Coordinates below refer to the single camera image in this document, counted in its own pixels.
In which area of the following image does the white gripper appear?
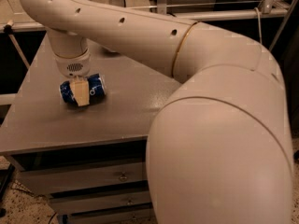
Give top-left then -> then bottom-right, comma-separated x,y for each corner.
54,50 -> 91,106

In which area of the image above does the blue pepsi can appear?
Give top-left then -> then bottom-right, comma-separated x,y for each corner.
60,74 -> 106,105

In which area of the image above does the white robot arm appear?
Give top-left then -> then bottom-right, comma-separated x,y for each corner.
20,0 -> 293,224

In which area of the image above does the grey drawer cabinet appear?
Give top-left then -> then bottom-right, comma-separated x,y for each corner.
0,40 -> 179,224

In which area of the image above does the wooden stick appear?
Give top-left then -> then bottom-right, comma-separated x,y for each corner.
4,20 -> 30,69

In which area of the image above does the top grey drawer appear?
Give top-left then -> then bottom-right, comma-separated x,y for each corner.
17,161 -> 146,194

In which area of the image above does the grey drawer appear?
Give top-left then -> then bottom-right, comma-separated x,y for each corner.
17,161 -> 146,194
65,205 -> 154,224
50,190 -> 150,214

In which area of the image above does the middle grey drawer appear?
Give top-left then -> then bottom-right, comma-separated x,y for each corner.
50,190 -> 150,214

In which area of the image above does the bottom grey drawer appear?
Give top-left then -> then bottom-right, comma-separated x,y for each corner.
65,205 -> 154,224

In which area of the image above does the metal frame rail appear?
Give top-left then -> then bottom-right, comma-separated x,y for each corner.
0,8 -> 287,33

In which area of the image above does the white cable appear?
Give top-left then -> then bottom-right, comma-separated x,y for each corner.
253,7 -> 264,45

